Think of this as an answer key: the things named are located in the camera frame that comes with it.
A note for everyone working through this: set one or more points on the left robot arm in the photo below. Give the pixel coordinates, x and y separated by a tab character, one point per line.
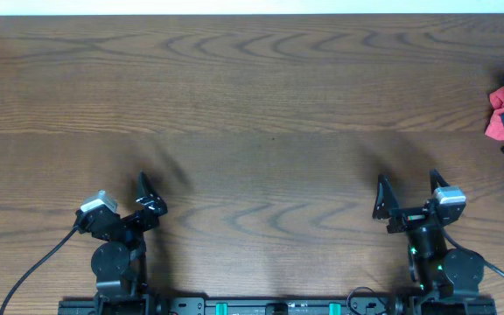
119	264

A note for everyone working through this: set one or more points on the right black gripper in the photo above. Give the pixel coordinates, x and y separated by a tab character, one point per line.
407	218

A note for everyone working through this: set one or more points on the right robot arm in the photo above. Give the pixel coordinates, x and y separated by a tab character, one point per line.
448	278

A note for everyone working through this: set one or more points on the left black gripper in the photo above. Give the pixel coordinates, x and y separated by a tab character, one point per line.
134	220

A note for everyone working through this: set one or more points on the red garment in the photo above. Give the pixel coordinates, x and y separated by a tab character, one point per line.
495	128

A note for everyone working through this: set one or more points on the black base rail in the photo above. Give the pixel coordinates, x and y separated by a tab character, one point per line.
360	304

